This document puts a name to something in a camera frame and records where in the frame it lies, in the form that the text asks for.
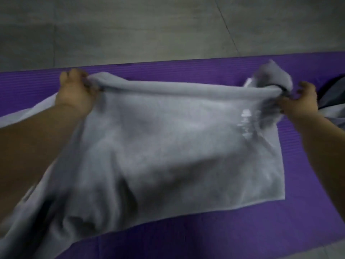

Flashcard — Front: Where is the person's right hand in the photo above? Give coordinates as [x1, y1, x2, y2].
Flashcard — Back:
[277, 81, 320, 123]

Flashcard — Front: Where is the person's left hand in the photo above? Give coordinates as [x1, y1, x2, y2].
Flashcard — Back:
[55, 68, 105, 116]

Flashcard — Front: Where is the dark grey towel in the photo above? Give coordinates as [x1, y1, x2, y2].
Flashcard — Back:
[317, 75, 345, 130]

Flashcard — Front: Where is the light grey tagged towel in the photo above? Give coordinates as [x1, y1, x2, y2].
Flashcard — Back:
[0, 59, 294, 259]

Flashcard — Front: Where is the person's right forearm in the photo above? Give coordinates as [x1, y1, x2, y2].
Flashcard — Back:
[292, 113, 345, 213]

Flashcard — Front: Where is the person's left forearm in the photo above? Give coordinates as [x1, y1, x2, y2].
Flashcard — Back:
[0, 104, 87, 222]

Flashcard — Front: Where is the purple yoga mat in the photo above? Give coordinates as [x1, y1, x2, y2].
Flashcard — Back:
[0, 51, 345, 259]

